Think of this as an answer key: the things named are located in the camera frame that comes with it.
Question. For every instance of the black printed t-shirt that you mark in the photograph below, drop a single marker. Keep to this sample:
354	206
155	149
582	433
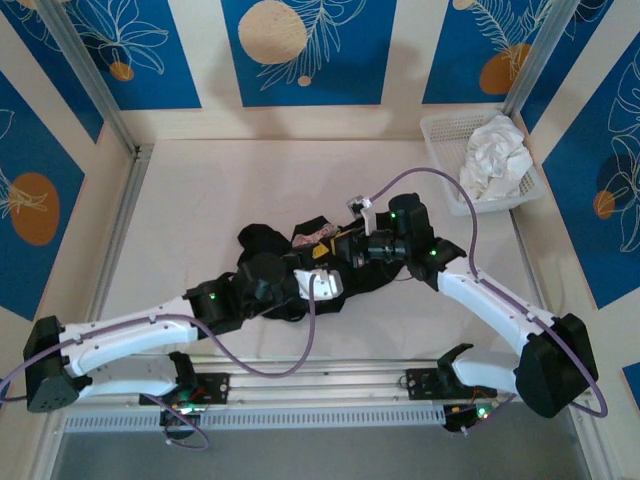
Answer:
260	237

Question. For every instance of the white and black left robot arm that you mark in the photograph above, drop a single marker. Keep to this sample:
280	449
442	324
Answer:
125	335

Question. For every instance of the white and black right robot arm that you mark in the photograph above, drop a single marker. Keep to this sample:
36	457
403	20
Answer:
490	300

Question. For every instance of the white perforated plastic basket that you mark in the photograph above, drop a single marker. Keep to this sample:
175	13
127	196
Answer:
440	145

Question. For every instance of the crumpled white cloth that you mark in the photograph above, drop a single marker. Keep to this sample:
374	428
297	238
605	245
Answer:
495	160

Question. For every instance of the black controller board box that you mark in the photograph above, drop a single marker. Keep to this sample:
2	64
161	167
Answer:
465	417
180	417

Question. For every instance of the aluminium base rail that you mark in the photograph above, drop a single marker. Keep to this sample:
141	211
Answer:
310	380

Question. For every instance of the aluminium frame post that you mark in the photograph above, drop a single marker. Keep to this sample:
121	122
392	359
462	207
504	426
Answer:
85	70
540	55

